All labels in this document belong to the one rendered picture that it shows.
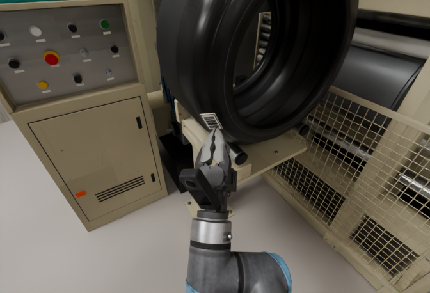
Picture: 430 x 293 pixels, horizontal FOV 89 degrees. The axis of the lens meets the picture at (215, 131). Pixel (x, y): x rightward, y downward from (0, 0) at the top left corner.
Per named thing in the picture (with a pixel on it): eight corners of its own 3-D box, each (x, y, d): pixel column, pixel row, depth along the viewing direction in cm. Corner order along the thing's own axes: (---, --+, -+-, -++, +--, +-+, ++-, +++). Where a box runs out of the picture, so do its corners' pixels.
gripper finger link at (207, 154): (214, 134, 60) (211, 167, 57) (203, 127, 55) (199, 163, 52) (224, 133, 59) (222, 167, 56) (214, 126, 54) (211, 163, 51)
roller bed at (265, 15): (252, 74, 118) (259, 13, 100) (272, 69, 124) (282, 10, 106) (278, 88, 105) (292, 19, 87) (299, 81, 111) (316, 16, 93)
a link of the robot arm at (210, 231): (182, 238, 47) (222, 246, 42) (184, 214, 48) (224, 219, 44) (203, 235, 54) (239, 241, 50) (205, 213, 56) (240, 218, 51)
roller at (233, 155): (195, 112, 92) (185, 114, 89) (196, 103, 89) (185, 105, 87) (246, 163, 68) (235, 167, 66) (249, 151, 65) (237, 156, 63)
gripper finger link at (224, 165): (215, 146, 54) (212, 182, 51) (212, 145, 52) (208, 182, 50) (233, 146, 52) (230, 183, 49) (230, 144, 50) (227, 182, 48)
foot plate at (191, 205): (183, 203, 158) (183, 201, 156) (215, 187, 169) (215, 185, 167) (201, 233, 139) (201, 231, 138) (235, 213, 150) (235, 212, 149)
